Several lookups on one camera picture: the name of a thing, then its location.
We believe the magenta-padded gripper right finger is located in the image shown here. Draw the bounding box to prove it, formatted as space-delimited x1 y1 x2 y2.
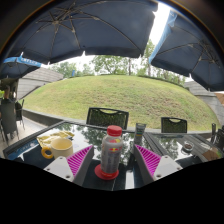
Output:
132 143 184 186

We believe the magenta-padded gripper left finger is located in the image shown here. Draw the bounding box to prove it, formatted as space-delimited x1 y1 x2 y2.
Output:
43 144 96 187

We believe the red-capped clear drink bottle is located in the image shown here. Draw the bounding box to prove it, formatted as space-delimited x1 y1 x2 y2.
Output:
99 125 124 178

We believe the small upright tube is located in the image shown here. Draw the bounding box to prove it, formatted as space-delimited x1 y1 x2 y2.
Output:
134 122 147 145

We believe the yellow crumpled cloth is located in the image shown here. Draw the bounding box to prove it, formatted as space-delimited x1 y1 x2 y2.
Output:
36 130 75 149

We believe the small round glass dish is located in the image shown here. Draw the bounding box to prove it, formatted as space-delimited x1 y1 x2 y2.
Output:
183 140 195 152

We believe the dark wicker patio chair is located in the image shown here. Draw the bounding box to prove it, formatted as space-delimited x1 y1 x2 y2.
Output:
210 122 224 150
14 99 26 130
160 116 188 134
85 106 130 131
0 100 20 142

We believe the blue umbrella with white lettering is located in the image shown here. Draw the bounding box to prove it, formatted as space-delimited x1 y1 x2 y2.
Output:
0 55 43 81

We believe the navy umbrella with light-blue edge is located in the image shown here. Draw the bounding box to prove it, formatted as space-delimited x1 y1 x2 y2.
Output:
148 9 224 92

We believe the large navy patio umbrella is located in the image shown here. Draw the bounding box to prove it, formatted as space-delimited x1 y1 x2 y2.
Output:
0 0 159 66

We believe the cream mug with yellow handle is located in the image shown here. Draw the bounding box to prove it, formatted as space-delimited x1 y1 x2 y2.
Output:
40 137 74 160

